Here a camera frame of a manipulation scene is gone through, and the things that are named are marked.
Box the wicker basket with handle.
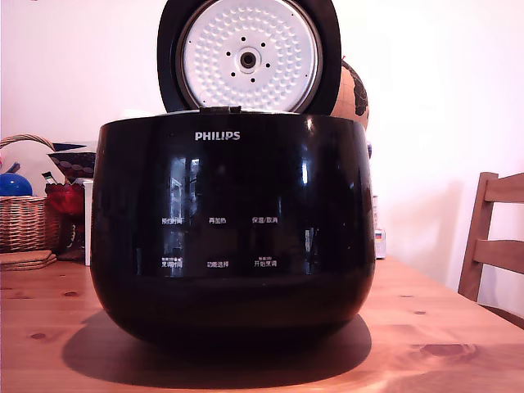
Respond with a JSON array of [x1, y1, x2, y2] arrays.
[[0, 133, 63, 255]]

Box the rice cooker lid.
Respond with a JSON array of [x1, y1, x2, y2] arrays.
[[156, 0, 343, 115]]

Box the blue ball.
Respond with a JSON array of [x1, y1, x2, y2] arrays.
[[0, 172, 34, 198]]

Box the white upright box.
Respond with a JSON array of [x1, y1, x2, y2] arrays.
[[83, 178, 96, 267]]

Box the orange brown globe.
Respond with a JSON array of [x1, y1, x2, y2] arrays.
[[328, 56, 370, 129]]

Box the stack of cork coasters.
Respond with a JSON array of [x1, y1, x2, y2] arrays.
[[0, 250, 59, 273]]

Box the black Philips rice cooker body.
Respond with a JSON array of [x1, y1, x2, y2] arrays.
[[90, 109, 377, 350]]

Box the small white carton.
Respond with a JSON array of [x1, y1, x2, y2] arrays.
[[373, 192, 388, 260]]

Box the wooden chair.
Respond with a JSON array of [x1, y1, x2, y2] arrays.
[[457, 171, 524, 329]]

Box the red glass bowl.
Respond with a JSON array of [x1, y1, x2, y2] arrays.
[[44, 182, 86, 251]]

